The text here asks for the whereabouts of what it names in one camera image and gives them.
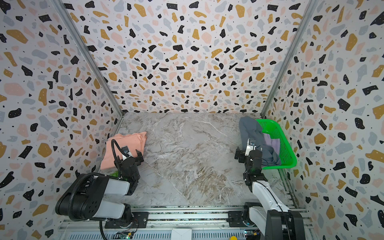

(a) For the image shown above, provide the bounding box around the peach graphic t-shirt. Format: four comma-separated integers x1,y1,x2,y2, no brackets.
99,131,148,172

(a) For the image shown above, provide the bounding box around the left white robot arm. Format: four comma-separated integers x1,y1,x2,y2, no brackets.
55,147,144,228

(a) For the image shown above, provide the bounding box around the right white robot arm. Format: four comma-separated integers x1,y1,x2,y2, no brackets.
235,139,306,240

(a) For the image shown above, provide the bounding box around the green plastic ball cluster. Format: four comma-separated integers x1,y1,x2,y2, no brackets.
109,171,119,177

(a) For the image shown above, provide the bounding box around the lavender t-shirt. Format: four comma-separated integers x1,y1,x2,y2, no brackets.
264,134,281,157

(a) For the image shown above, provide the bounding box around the grey t-shirt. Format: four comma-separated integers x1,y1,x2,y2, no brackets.
239,116,281,167

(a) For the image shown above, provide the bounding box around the green plastic laundry basket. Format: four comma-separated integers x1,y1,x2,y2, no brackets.
257,119,297,170

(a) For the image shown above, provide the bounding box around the left green circuit board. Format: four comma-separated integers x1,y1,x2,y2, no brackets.
113,232,134,240

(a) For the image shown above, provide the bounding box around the right circuit board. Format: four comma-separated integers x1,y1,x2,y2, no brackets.
245,230,262,240

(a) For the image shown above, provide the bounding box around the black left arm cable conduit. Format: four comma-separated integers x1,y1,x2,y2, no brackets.
66,138,127,240

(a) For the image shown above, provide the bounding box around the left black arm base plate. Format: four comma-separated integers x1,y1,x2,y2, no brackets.
104,212,149,230

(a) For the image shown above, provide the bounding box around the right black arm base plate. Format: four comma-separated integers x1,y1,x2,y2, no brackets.
227,211,248,228

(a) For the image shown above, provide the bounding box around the white centre bracket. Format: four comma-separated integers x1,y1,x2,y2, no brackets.
171,229,193,240

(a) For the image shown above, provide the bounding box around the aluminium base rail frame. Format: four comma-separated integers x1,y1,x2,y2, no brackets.
56,204,319,240

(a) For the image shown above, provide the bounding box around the right aluminium corner post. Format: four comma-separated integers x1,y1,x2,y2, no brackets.
260,0,319,119

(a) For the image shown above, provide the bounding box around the aluminium corner post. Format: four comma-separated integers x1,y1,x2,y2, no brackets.
52,0,124,118
260,0,319,119

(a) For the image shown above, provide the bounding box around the left aluminium corner post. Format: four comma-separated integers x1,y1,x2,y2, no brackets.
52,0,124,118

